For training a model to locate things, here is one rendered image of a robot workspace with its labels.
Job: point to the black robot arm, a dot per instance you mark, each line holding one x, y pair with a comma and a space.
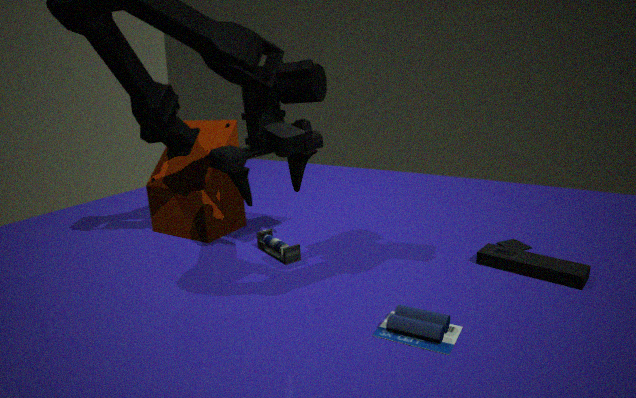
229, 49

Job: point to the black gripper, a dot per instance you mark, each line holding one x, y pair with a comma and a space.
232, 160

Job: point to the black battery holder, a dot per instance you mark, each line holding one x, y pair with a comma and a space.
288, 255

